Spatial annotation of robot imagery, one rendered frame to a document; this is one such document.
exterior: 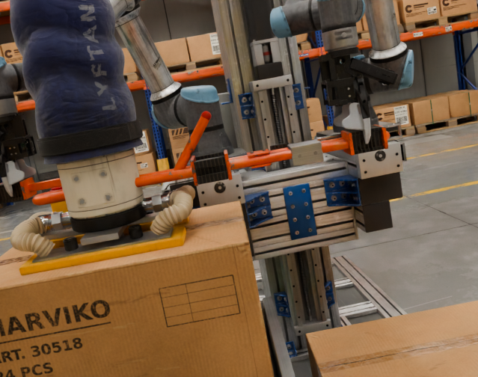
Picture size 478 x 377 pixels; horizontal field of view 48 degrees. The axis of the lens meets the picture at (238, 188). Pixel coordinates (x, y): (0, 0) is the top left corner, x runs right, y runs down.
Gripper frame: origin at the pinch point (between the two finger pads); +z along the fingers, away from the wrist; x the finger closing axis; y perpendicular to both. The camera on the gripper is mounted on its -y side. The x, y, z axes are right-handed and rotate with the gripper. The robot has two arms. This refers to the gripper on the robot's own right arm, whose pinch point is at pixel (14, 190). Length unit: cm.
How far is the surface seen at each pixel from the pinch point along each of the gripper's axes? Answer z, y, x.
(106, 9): -37, 40, -30
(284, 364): 47, 63, -34
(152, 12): -166, -26, 815
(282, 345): 47, 64, -25
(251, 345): 34, 57, -46
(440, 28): -51, 416, 708
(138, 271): 15, 38, -46
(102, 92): -20, 36, -34
